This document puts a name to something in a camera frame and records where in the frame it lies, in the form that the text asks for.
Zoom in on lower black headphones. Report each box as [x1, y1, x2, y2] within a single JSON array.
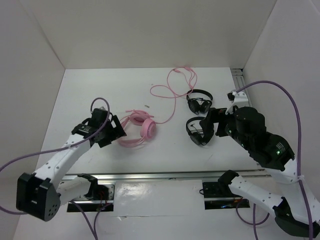
[[185, 116, 207, 146]]

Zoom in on pink headphones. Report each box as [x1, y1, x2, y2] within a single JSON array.
[[117, 109, 157, 148]]

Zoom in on pink headphone cable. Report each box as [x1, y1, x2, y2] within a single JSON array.
[[149, 65, 198, 125]]

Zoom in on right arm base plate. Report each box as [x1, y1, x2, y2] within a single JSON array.
[[199, 181, 250, 210]]

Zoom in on purple cable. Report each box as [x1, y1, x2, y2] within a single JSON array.
[[0, 97, 112, 240], [234, 80, 320, 240]]

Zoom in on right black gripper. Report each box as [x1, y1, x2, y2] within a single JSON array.
[[197, 106, 249, 148]]

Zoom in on aluminium rail front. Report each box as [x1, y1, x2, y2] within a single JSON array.
[[60, 168, 269, 185]]

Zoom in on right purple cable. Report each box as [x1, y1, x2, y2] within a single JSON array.
[[234, 80, 320, 240]]

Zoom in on upper black headphones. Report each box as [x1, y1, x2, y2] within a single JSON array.
[[186, 89, 214, 115]]

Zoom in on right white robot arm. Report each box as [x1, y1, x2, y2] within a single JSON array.
[[199, 106, 320, 238]]

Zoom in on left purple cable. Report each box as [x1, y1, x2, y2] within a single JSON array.
[[0, 97, 112, 240]]

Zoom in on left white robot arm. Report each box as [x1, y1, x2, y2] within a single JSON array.
[[16, 108, 126, 222]]

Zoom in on black headphones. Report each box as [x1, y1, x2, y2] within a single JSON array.
[[186, 89, 214, 115], [185, 116, 207, 146]]

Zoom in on aluminium rail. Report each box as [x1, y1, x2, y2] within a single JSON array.
[[60, 168, 269, 185], [231, 68, 253, 106]]

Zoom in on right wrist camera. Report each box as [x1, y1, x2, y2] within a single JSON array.
[[225, 90, 249, 115]]

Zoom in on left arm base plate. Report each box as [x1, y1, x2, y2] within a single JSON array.
[[73, 182, 115, 213]]

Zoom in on aluminium rail right side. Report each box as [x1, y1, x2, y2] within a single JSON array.
[[231, 68, 253, 106]]

